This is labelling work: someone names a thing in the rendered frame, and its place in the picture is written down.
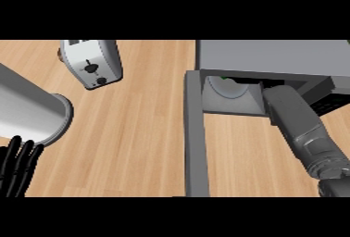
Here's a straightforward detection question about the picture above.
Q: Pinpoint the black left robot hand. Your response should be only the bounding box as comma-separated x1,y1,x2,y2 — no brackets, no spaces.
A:
0,135,46,198

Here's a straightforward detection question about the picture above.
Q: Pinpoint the grey microwave door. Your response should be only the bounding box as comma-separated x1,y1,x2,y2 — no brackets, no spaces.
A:
183,69,211,198

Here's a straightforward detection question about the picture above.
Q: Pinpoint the grey microwave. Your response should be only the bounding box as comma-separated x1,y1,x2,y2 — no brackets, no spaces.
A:
193,39,350,119

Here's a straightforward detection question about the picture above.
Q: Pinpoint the large grey cylinder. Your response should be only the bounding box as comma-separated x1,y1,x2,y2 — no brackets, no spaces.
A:
0,63,75,146

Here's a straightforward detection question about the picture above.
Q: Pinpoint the silver toaster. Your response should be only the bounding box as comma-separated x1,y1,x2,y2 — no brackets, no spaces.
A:
59,39,124,91

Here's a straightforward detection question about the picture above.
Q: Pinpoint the pale glass turntable plate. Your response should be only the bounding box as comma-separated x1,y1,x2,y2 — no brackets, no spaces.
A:
207,76,249,100

